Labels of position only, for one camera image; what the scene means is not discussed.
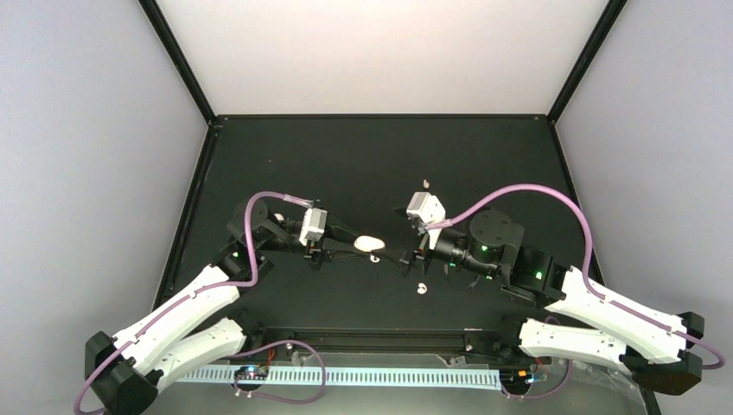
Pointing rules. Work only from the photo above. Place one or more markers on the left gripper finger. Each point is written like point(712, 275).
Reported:
point(334, 255)
point(342, 232)

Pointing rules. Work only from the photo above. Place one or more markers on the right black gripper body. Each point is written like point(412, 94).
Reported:
point(419, 250)

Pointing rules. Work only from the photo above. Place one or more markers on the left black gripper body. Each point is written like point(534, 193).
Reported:
point(314, 252)

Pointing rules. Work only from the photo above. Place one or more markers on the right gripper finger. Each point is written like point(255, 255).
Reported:
point(402, 213)
point(395, 255)

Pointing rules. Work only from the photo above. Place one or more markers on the white square charging case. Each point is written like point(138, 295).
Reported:
point(366, 243)

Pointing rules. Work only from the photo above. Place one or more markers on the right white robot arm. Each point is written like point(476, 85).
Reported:
point(652, 347)

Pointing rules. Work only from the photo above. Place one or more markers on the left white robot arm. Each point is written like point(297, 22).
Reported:
point(127, 371)

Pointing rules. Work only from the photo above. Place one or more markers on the left circuit board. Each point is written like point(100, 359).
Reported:
point(251, 373)

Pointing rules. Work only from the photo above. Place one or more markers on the circuit board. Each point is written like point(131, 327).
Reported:
point(525, 377)
point(251, 373)

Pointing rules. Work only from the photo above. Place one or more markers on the right circuit board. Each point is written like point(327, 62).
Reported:
point(525, 377)

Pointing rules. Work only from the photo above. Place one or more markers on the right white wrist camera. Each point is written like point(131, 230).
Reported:
point(425, 209)

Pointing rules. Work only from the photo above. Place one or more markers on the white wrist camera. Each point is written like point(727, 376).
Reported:
point(313, 226)
point(425, 209)

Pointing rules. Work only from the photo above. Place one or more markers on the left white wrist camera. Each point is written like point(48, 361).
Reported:
point(313, 226)

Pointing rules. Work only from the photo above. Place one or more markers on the black front rail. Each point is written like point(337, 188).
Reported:
point(411, 341)

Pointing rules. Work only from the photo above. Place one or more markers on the white slotted cable duct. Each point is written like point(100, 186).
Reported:
point(466, 378)

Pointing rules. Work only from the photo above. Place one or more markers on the black left frame post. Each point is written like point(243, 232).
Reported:
point(164, 32)

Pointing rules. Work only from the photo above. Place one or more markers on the black frame post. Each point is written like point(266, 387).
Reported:
point(164, 32)
point(591, 48)

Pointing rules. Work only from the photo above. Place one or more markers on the black right frame post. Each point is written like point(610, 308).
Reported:
point(591, 48)

